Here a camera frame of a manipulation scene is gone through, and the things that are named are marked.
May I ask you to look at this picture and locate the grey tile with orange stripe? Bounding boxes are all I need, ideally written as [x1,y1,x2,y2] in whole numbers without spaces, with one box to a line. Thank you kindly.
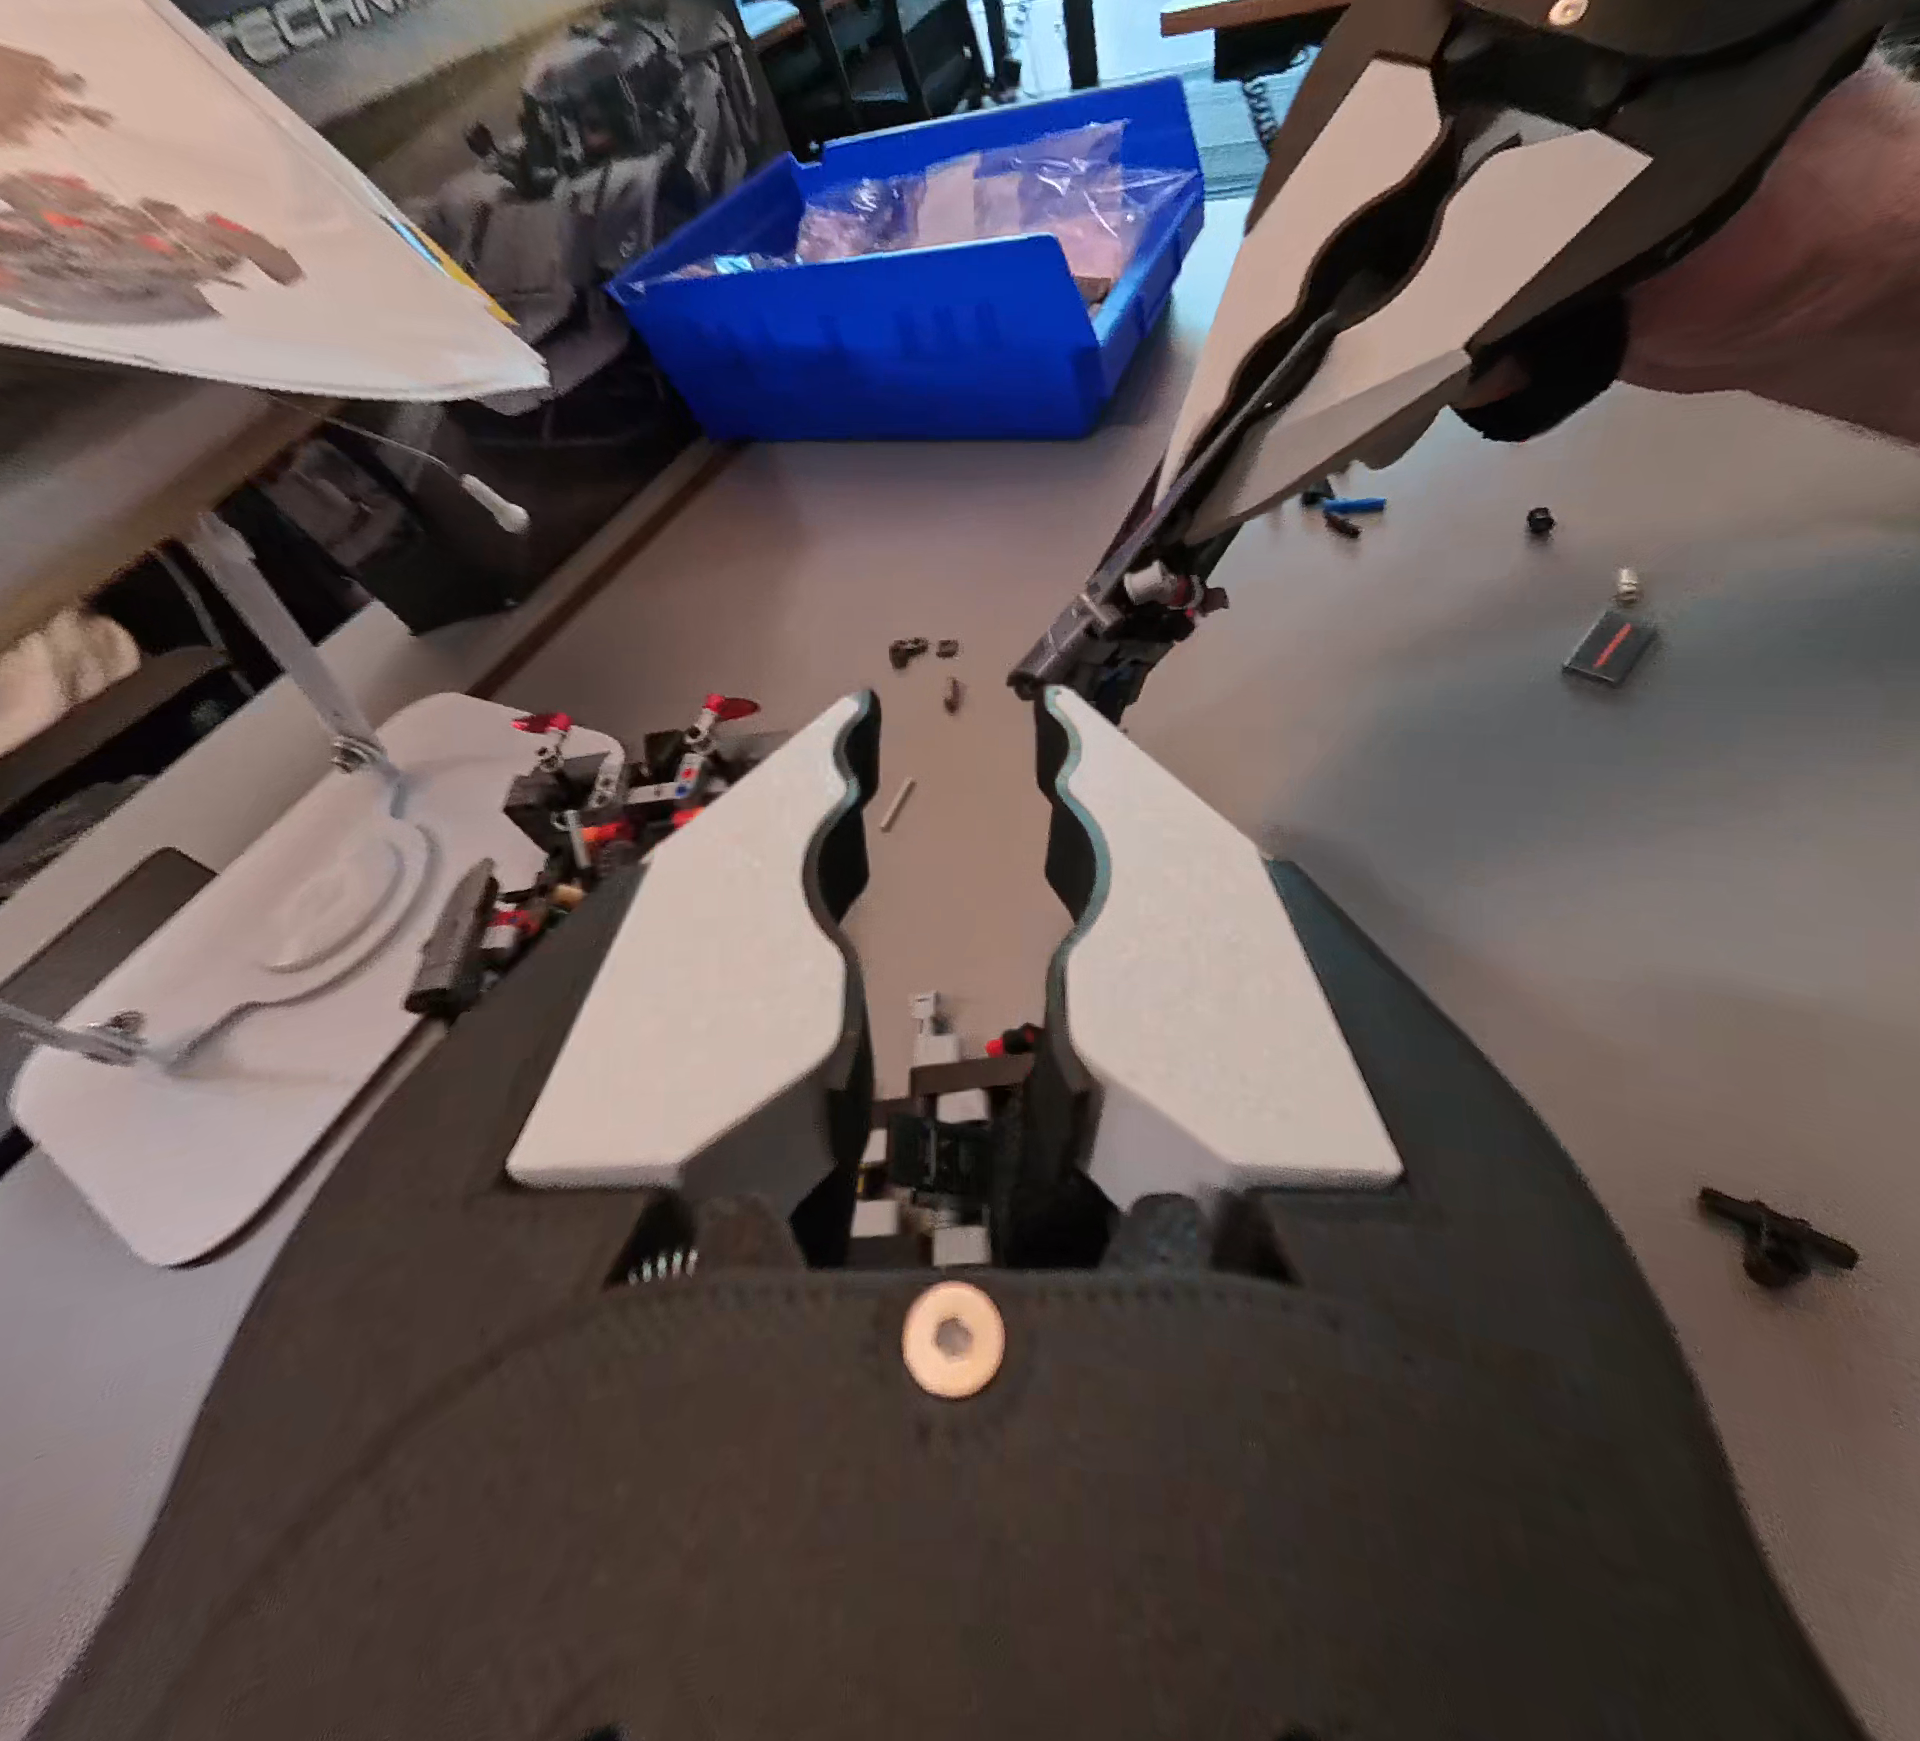
[1561,615,1663,685]

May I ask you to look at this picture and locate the instruction booklet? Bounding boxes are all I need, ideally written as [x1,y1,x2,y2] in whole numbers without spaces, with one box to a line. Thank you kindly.
[0,0,554,405]

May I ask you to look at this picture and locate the lego set box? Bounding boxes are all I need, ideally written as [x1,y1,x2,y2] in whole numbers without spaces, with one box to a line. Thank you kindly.
[142,0,798,637]

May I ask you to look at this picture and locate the large lego car model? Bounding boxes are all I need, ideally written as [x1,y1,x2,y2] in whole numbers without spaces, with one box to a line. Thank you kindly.
[405,690,798,1026]

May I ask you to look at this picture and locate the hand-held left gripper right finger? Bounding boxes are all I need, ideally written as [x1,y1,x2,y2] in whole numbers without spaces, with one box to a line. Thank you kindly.
[1033,685,1404,1270]

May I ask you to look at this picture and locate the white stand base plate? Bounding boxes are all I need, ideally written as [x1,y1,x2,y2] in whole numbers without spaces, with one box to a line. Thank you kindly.
[0,420,632,1270]

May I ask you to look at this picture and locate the person's right hand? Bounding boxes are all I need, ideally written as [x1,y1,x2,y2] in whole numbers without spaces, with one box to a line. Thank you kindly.
[1617,51,1920,449]

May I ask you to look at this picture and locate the small black lego assembly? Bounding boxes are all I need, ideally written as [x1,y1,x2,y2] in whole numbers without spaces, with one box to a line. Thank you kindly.
[852,991,1057,1270]

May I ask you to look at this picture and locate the clear plastic bags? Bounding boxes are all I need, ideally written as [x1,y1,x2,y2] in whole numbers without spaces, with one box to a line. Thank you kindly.
[660,120,1191,305]

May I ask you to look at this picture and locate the blue storage bin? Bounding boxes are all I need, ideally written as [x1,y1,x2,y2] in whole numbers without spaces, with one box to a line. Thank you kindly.
[607,71,1206,445]

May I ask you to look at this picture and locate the group of black lego pins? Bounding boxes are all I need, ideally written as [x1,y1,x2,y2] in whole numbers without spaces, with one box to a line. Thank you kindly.
[1297,478,1559,543]

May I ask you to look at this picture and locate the dark grey lego wing assembly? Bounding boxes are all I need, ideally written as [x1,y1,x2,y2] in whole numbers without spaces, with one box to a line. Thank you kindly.
[1008,527,1236,727]

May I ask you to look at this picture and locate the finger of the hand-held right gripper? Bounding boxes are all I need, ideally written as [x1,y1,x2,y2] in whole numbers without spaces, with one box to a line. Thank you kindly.
[1183,127,1660,549]
[1155,57,1452,509]

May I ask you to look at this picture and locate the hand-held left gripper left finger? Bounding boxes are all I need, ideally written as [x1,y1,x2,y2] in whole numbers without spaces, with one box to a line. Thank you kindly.
[507,688,880,1270]

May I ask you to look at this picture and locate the black t-shaped lego connector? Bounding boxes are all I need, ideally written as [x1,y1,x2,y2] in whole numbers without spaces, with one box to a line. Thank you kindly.
[1698,1183,1862,1291]

